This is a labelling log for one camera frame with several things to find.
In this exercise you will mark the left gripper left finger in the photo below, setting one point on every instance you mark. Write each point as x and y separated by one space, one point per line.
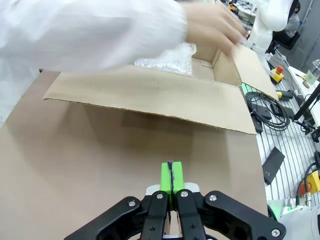
155 215

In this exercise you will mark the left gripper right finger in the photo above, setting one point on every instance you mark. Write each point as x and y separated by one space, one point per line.
192 215

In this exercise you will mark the brown cardboard box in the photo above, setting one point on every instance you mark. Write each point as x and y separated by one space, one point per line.
160 95

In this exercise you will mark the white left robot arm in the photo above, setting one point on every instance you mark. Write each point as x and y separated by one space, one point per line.
300 220

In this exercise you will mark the person's right forearm white sleeve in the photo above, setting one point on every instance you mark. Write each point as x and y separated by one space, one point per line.
87 32

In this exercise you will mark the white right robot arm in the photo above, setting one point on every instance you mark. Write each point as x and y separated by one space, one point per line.
266 22

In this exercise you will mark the clear bubble wrap bundle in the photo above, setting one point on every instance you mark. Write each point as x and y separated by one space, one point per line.
172 61

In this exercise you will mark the person's right hand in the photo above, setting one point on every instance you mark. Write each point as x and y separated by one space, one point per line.
212 27

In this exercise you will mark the flat black box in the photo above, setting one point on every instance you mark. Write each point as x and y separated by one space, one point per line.
273 166

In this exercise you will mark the black power adapter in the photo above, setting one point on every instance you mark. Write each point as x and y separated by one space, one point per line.
261 111

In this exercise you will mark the yellow emergency stop box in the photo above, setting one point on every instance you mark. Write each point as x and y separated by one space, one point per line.
313 182
277 75

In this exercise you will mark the black stand pole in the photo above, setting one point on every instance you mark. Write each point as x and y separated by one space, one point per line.
306 105

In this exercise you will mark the clear cup with label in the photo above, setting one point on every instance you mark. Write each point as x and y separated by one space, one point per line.
312 75

